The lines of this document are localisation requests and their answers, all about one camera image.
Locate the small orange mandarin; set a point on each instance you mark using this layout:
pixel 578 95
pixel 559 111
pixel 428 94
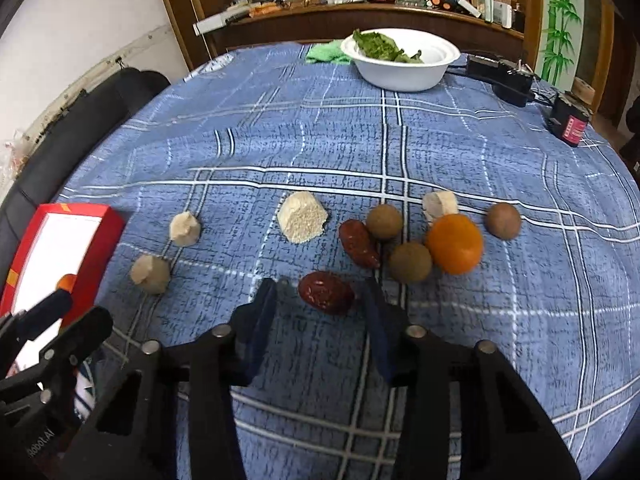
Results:
pixel 455 243

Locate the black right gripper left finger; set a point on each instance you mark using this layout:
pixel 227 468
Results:
pixel 251 324

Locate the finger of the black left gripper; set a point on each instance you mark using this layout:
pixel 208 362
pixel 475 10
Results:
pixel 28 325
pixel 60 360

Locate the black red box device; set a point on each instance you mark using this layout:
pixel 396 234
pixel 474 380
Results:
pixel 568 119

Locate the white bowl with greens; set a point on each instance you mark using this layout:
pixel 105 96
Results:
pixel 400 59

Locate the brown longan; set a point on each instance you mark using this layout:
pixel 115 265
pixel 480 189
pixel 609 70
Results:
pixel 384 222
pixel 503 221
pixel 410 262

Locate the beige food chunk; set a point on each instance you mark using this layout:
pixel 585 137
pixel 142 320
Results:
pixel 301 217
pixel 184 229
pixel 435 205
pixel 151 274

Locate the black leather sofa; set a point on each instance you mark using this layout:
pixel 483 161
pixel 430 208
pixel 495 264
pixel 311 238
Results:
pixel 92 117

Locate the wooden sideboard counter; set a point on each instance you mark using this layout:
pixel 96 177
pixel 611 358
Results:
pixel 325 23

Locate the blue plaid tablecloth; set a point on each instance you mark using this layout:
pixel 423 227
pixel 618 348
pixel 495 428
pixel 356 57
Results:
pixel 235 138

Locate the red tray white inside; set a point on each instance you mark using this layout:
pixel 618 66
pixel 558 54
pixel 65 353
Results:
pixel 60 239

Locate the black power adapter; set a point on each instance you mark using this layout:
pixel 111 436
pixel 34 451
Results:
pixel 511 81

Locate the dark red jujube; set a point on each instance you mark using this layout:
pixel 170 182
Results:
pixel 326 292
pixel 359 244

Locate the green cloth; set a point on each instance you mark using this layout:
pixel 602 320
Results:
pixel 327 53

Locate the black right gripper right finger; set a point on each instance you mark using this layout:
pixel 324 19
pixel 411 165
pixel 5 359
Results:
pixel 386 324

